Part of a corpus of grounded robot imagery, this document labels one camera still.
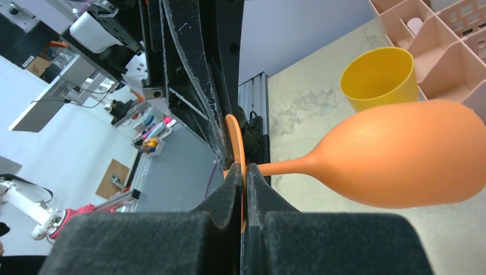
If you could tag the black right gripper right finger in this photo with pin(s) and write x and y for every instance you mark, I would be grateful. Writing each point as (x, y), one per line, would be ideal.
(279, 239)

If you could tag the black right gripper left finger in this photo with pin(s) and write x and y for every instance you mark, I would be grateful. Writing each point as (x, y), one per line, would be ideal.
(204, 240)

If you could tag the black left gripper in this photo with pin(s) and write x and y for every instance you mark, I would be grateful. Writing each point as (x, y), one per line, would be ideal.
(198, 29)

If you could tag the orange wine glass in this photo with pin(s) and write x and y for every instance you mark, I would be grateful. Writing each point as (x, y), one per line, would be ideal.
(399, 156)

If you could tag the yellow front wine glass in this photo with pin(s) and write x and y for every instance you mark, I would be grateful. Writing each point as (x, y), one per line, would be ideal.
(380, 77)

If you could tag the pink plastic file organizer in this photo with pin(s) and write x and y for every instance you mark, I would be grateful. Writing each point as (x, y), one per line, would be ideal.
(448, 47)

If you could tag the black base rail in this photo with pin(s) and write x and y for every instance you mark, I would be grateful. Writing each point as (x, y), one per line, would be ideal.
(253, 100)

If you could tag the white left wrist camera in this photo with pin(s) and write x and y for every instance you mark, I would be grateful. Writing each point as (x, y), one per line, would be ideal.
(88, 32)

